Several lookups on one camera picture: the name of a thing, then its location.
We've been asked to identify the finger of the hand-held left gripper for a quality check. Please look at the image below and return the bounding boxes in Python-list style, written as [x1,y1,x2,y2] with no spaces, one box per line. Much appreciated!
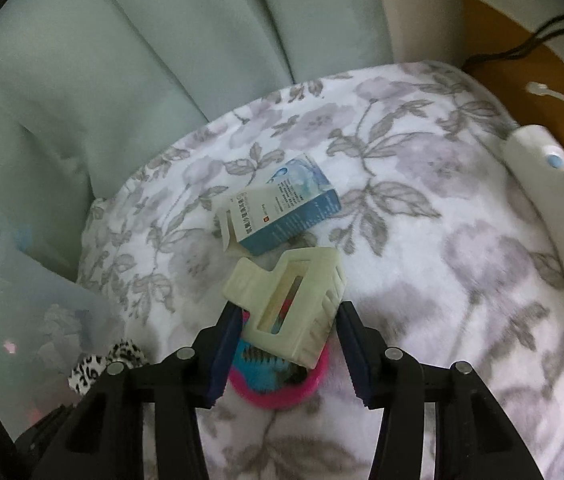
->
[16,404,78,467]

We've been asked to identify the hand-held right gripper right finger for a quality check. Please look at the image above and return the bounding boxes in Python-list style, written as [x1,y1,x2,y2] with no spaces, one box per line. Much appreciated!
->
[336,300,545,480]

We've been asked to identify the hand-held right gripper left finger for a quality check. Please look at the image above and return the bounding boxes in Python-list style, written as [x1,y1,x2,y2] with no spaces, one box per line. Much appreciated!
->
[32,302,245,480]

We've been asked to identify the cream hair claw clip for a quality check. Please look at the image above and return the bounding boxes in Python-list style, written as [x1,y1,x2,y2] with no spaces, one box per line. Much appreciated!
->
[222,247,347,368]

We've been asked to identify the clear plastic storage container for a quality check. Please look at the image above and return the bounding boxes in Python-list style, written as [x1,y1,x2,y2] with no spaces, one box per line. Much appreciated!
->
[0,230,127,441]

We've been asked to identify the leopard print scrunchie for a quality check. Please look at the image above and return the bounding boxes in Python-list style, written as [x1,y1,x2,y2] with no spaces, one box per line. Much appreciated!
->
[69,340,149,396]

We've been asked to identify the small blue white box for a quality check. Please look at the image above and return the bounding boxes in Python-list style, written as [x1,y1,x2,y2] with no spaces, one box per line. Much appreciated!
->
[214,155,341,256]

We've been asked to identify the grey floral blanket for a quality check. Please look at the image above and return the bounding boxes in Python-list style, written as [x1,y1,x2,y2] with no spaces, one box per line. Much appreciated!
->
[76,60,564,480]

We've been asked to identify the pale green curtain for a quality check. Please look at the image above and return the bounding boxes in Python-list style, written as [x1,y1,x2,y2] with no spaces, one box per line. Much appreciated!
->
[0,0,397,321]

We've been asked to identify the teal coil hair ties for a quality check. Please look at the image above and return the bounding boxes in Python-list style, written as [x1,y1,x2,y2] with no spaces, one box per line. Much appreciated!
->
[234,310,307,393]

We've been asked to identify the pink coil hair ties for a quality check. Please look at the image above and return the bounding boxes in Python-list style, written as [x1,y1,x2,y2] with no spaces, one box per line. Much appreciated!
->
[227,310,333,411]

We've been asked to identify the white cable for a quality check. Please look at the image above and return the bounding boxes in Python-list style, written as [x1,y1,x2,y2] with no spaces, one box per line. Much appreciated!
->
[526,81,564,121]

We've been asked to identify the black cable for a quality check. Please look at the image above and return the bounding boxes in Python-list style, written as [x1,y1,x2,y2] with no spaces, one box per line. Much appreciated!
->
[462,12,564,73]

